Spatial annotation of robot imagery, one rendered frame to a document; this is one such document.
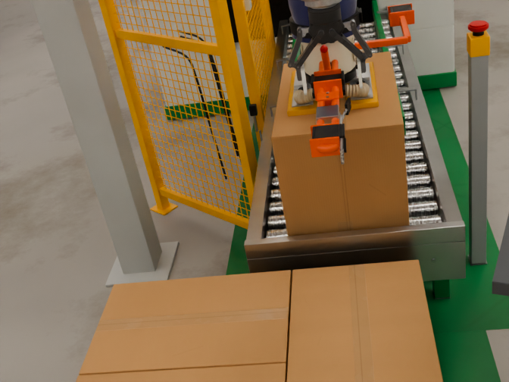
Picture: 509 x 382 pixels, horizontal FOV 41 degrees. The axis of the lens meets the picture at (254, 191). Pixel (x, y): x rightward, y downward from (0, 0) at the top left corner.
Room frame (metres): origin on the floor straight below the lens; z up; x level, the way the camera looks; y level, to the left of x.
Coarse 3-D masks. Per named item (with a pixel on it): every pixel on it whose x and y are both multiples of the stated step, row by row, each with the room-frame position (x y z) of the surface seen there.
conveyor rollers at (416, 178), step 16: (368, 32) 3.80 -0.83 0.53; (384, 32) 3.70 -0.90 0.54; (288, 48) 3.79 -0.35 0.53; (400, 80) 3.00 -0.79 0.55; (400, 96) 2.83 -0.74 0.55; (416, 144) 2.37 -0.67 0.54; (416, 160) 2.28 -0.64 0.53; (416, 176) 2.13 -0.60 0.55; (272, 192) 2.22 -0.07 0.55; (416, 192) 2.03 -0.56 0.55; (432, 192) 2.01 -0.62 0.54; (272, 208) 2.12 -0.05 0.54; (416, 208) 1.94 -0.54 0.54; (432, 208) 1.92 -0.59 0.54; (272, 224) 2.02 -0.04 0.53; (416, 224) 1.85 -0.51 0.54
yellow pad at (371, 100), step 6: (366, 66) 2.22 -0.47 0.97; (372, 66) 2.22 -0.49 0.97; (372, 72) 2.17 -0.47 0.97; (372, 78) 2.12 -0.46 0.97; (348, 84) 2.11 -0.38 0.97; (354, 84) 2.09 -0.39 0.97; (372, 84) 2.07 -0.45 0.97; (372, 90) 2.02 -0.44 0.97; (348, 96) 2.01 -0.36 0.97; (366, 96) 1.98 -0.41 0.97; (372, 96) 1.97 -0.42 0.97; (354, 102) 1.96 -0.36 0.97; (360, 102) 1.95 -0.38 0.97; (366, 102) 1.95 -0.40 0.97; (372, 102) 1.94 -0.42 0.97; (378, 102) 1.94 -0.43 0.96; (354, 108) 1.95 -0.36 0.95
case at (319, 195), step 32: (384, 64) 2.26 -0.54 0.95; (288, 96) 2.15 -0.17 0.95; (384, 96) 2.00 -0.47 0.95; (288, 128) 1.91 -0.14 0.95; (352, 128) 1.83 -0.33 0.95; (384, 128) 1.80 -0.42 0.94; (288, 160) 1.86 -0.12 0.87; (320, 160) 1.84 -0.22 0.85; (352, 160) 1.82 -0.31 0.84; (384, 160) 1.80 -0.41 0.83; (288, 192) 1.87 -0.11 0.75; (320, 192) 1.85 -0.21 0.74; (352, 192) 1.83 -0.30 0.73; (384, 192) 1.81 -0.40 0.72; (288, 224) 1.87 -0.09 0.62; (320, 224) 1.85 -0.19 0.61; (352, 224) 1.83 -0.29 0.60; (384, 224) 1.81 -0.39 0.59
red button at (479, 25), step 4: (476, 20) 2.28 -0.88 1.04; (480, 20) 2.27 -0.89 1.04; (484, 20) 2.26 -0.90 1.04; (468, 24) 2.27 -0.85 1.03; (472, 24) 2.25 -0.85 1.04; (476, 24) 2.24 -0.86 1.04; (480, 24) 2.23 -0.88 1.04; (484, 24) 2.23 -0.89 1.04; (488, 24) 2.23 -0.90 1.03; (468, 28) 2.25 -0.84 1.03; (472, 28) 2.23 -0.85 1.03; (476, 28) 2.22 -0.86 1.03; (480, 28) 2.22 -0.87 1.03; (484, 28) 2.22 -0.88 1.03; (476, 32) 2.23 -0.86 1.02; (480, 32) 2.23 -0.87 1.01
